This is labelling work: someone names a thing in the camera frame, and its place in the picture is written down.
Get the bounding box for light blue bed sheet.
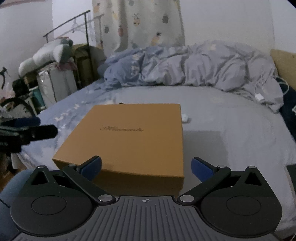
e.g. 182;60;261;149
18;83;295;238

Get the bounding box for small white eraser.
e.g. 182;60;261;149
181;114;190;123

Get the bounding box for blue grey crumpled duvet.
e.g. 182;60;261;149
97;40;283;112

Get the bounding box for white charger with cable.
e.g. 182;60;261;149
254;72;290;102

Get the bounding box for wooden headboard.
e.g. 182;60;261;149
270;49;296;89

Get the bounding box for black printed pillow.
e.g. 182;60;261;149
276;77;295;140

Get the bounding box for clear zip storage bag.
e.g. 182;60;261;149
37;67;77;108

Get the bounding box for teal plastic storage bin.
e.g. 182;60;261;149
29;86;46;111

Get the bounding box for black metal clothes rack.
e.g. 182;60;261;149
43;9;96;88

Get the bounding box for orange box lid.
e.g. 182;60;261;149
53;104;184;196

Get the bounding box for pineapple print curtain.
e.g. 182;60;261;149
92;0;185;56

